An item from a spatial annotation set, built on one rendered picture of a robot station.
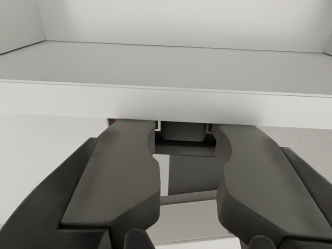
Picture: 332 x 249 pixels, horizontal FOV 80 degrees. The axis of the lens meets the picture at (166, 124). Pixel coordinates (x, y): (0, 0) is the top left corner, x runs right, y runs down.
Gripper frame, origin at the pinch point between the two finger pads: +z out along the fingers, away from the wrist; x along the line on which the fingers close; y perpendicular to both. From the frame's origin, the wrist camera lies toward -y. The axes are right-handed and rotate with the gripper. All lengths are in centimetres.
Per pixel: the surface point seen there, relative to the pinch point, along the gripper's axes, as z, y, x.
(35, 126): 14.4, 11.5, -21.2
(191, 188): 22.9, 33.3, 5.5
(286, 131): 91, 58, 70
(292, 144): 91, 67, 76
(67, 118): 14.4, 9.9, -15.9
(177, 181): 25.7, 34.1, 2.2
